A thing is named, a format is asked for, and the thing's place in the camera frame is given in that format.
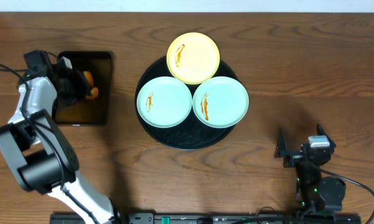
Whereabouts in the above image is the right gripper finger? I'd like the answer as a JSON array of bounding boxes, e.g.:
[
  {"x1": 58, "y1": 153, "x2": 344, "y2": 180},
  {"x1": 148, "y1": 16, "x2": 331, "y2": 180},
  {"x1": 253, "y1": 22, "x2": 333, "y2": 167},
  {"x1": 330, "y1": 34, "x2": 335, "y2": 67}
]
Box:
[
  {"x1": 274, "y1": 128, "x2": 287, "y2": 158},
  {"x1": 316, "y1": 124, "x2": 336, "y2": 148}
]

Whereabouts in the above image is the green yellow sponge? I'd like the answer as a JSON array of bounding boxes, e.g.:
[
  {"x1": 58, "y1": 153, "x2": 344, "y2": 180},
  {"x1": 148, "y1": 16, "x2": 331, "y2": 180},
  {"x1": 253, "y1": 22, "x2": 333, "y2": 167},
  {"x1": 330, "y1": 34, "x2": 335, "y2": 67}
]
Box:
[{"x1": 83, "y1": 71, "x2": 99, "y2": 100}]

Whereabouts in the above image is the light green plate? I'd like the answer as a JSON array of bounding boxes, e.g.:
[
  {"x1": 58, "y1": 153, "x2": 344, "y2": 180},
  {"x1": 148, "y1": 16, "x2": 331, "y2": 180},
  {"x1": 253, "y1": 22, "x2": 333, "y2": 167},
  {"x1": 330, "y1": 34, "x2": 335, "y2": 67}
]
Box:
[
  {"x1": 192, "y1": 77, "x2": 250, "y2": 128},
  {"x1": 136, "y1": 77, "x2": 192, "y2": 128}
]

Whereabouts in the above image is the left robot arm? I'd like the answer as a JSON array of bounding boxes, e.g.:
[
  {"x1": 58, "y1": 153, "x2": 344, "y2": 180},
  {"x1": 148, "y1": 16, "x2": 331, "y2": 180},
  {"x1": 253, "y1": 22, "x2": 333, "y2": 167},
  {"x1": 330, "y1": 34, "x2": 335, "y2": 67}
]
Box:
[{"x1": 0, "y1": 50, "x2": 121, "y2": 223}]

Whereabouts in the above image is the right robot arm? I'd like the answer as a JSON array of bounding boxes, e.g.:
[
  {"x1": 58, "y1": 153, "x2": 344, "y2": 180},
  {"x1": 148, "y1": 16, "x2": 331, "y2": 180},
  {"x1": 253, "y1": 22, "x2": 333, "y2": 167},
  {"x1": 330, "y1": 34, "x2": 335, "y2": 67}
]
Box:
[{"x1": 274, "y1": 124, "x2": 346, "y2": 219}]

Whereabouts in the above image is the black rectangular water tray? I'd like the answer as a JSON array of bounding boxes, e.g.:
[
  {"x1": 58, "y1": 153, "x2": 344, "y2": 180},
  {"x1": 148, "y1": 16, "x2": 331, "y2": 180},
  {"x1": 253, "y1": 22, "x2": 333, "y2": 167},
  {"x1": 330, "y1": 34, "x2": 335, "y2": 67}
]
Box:
[{"x1": 52, "y1": 51, "x2": 113, "y2": 126}]

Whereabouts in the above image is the round black tray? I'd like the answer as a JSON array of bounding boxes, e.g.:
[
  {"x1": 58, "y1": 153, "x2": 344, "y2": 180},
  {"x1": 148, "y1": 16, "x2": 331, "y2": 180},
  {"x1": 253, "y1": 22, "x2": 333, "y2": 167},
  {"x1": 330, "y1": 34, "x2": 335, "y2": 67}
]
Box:
[{"x1": 135, "y1": 57, "x2": 234, "y2": 151}]

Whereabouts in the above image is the yellow plate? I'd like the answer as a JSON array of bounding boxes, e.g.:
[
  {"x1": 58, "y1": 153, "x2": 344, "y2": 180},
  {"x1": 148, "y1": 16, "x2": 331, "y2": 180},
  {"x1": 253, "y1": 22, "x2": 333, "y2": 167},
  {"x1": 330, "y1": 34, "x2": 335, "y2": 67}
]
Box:
[{"x1": 166, "y1": 32, "x2": 220, "y2": 85}]

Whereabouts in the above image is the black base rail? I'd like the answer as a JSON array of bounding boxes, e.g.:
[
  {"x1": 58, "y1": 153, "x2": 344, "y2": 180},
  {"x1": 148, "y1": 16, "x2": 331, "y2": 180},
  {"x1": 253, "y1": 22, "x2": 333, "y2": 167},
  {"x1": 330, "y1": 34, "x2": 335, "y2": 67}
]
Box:
[{"x1": 49, "y1": 212, "x2": 362, "y2": 224}]

